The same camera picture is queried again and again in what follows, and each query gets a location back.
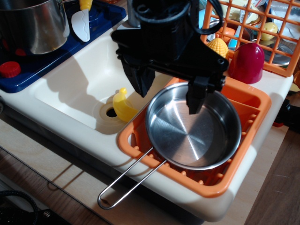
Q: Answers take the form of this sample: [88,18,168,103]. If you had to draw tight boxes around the cream plastic toy sink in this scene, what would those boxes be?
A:
[0,30,293,225]

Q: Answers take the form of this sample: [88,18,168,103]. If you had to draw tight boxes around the yellow toy banana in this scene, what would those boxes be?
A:
[112,88,138,122]

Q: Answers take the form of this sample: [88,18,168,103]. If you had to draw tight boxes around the white toy knife yellow handle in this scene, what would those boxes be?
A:
[71,0,93,42]

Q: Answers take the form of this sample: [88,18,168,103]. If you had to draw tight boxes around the black clamp with red tip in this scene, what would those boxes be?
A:
[273,99,300,133]

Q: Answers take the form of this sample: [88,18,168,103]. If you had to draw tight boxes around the yellow toy corn cob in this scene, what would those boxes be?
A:
[207,37,230,60]

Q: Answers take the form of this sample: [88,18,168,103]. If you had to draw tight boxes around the grey toy faucet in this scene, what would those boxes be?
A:
[117,0,141,30]

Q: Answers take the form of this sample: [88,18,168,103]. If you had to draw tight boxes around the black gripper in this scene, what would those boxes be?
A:
[111,25,229,115]

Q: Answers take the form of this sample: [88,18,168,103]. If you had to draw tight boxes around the red stove knob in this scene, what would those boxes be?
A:
[0,61,21,78]

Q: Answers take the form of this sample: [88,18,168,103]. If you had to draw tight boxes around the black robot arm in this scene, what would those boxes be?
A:
[112,0,229,114]

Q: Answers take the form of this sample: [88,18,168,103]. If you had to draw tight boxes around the orange plastic grid basket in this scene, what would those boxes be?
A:
[200,0,300,77]

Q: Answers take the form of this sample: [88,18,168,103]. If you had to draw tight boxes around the steel bowl in basket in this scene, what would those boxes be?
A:
[263,38,293,68]

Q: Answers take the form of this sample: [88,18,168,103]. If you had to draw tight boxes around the large steel pot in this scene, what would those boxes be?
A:
[0,0,70,56]

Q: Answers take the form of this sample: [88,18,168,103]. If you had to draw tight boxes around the orange plastic drying rack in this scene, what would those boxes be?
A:
[118,78,271,198]

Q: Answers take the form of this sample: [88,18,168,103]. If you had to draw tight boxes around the steel frying pan wire handle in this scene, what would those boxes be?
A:
[97,82,242,210]

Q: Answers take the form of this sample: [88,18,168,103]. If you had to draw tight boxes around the magenta plastic cup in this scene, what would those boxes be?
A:
[228,43,264,84]

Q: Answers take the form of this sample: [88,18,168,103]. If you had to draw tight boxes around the yellow toy potato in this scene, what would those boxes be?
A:
[261,22,278,41]

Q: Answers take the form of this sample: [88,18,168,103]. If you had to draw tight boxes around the blue toy stove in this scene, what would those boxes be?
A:
[0,0,127,93]

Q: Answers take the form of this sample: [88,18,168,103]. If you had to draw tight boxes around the black braided cable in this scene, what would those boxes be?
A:
[0,189,39,225]

